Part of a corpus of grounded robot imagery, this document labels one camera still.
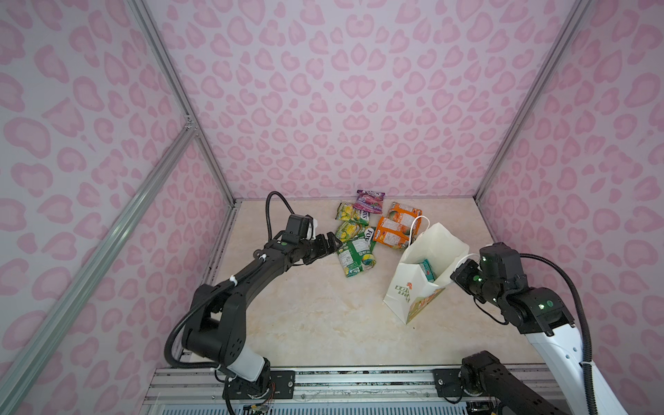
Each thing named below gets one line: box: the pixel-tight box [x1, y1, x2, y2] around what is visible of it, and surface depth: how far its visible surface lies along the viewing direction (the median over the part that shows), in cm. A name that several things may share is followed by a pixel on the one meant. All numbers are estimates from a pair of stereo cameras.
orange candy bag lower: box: [372, 216, 410, 250], surface depth 106 cm
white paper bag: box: [383, 215, 470, 325], surface depth 79 cm
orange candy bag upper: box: [387, 201, 423, 230], surface depth 112 cm
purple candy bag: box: [352, 189, 386, 215], surface depth 116 cm
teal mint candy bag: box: [419, 258, 436, 283], surface depth 92 cm
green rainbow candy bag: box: [363, 225, 377, 253], surface depth 106 cm
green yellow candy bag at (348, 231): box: [335, 220, 364, 243], surface depth 109 cm
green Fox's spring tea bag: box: [336, 234, 377, 278], surface depth 100 cm
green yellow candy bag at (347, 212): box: [335, 201, 370, 226], surface depth 112 cm
